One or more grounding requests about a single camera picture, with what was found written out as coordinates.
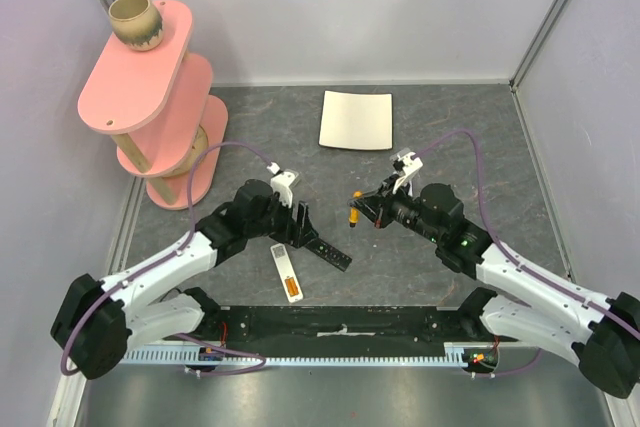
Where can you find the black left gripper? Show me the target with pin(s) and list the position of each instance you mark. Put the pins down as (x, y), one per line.
(298, 233)

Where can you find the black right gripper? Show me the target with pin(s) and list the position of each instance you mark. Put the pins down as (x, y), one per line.
(381, 206)

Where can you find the orange handle screwdriver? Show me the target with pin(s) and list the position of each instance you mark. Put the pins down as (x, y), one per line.
(354, 213)

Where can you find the black remote control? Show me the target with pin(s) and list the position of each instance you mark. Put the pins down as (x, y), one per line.
(329, 254)

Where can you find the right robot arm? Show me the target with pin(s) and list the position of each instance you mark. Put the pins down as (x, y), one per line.
(523, 301)

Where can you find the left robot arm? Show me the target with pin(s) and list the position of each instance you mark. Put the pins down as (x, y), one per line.
(99, 321)

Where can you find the white remote control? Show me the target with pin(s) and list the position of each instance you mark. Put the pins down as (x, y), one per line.
(285, 269)

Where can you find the orange battery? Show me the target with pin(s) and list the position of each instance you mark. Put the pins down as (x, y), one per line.
(297, 286)
(291, 287)

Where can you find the white square plate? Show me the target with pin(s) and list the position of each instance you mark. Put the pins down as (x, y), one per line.
(361, 122)

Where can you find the beige cup on lower shelf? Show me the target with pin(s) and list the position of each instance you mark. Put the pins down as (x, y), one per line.
(199, 144)

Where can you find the pink three tier shelf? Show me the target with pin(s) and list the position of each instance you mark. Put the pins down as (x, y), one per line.
(151, 103)

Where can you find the beige ceramic mug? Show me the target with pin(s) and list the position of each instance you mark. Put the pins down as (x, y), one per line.
(137, 24)

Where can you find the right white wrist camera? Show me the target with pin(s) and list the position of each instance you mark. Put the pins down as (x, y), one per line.
(406, 164)

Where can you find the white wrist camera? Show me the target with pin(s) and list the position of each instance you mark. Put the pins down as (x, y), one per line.
(406, 164)
(282, 182)

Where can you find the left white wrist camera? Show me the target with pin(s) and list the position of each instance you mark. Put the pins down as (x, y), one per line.
(282, 182)

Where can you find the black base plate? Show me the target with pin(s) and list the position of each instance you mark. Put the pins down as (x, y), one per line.
(339, 329)

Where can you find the light blue cable duct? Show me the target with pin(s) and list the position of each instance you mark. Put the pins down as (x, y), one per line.
(197, 357)

